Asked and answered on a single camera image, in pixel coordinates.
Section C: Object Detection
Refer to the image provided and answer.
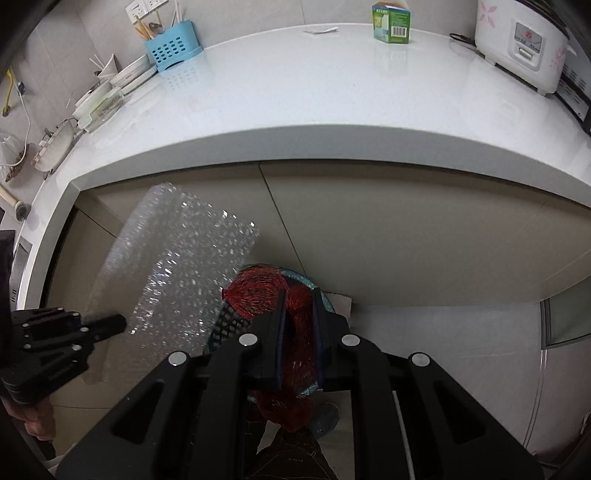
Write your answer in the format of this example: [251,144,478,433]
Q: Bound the blue and black mesh bin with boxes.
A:
[203,265,335,398]

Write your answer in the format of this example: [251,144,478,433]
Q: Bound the glass pot lid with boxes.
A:
[30,117,84,174]

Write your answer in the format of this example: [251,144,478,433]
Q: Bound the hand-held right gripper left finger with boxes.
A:
[55,290,289,480]

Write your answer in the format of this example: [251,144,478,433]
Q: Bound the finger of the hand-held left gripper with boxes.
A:
[78,313,127,344]

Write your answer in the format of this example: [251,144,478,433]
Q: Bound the red mesh net bag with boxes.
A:
[221,268,324,432]

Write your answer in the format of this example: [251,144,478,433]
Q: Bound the chopsticks in holder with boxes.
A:
[134,11,167,41]

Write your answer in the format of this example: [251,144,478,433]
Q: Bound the white flowered rice cooker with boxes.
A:
[475,0,577,95]

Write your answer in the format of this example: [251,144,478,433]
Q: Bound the stack of white plates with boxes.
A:
[74,53,158,134]

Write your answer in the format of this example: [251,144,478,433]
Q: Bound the black power cord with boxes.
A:
[449,32,485,58]

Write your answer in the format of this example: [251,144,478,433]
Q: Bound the grey slipper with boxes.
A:
[309,401,340,437]

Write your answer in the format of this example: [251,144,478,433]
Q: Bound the person's left hand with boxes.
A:
[2,397,56,441]

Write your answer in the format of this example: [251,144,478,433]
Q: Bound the blue utensil holder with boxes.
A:
[144,19,202,73]

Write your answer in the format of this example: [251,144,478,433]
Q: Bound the white wall socket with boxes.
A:
[124,0,169,26]

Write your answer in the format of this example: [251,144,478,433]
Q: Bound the person's leg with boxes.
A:
[245,427,338,480]

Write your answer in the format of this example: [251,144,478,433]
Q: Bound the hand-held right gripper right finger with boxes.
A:
[311,287,546,480]

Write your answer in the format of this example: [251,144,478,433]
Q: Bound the dish brush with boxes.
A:
[0,185,31,222]

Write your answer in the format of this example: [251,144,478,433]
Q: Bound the white and black oven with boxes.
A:
[551,60,591,134]

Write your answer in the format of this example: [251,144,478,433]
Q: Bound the green and blue carton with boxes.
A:
[372,0,411,45]

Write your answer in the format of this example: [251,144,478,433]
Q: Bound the clear bubble wrap sheet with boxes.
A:
[85,182,262,384]

